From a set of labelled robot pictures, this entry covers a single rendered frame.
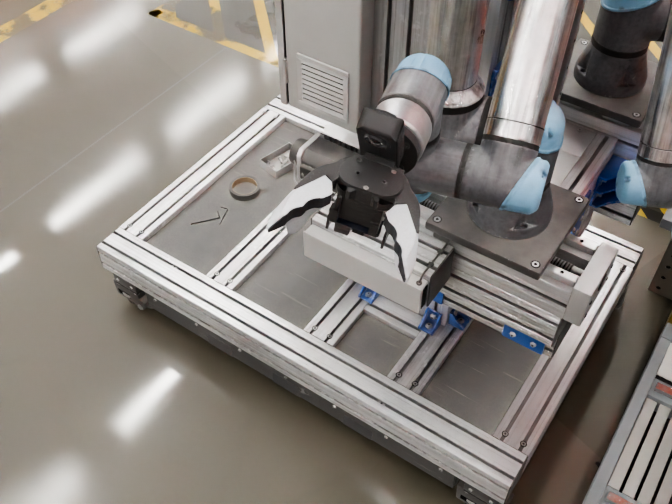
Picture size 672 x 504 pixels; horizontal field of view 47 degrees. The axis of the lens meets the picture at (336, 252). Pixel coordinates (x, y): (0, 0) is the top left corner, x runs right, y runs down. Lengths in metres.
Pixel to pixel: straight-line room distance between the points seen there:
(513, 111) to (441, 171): 0.12
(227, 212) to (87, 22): 1.57
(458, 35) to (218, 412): 1.28
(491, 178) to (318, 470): 1.18
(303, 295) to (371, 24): 0.81
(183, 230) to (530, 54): 1.43
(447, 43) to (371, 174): 0.42
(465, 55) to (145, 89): 2.09
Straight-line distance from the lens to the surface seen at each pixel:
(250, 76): 3.17
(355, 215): 0.86
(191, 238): 2.24
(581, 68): 1.79
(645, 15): 1.69
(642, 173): 1.39
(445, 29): 1.21
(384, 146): 0.82
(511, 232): 1.38
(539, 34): 1.04
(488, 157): 1.02
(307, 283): 2.09
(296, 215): 0.81
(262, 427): 2.09
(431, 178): 1.03
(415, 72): 0.98
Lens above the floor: 1.81
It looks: 48 degrees down
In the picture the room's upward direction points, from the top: straight up
